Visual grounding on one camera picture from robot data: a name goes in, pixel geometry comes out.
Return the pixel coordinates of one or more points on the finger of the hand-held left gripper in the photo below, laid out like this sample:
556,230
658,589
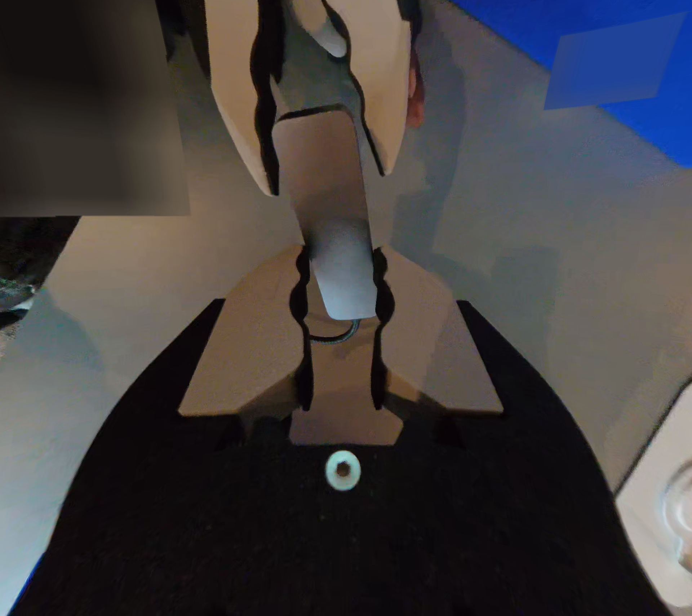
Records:
232,59
373,5

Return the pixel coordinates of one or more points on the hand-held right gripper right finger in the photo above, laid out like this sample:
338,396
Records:
438,351

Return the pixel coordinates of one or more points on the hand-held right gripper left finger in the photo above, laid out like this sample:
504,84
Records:
248,351

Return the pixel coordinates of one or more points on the person's left hand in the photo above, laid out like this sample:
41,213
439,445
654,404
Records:
415,91

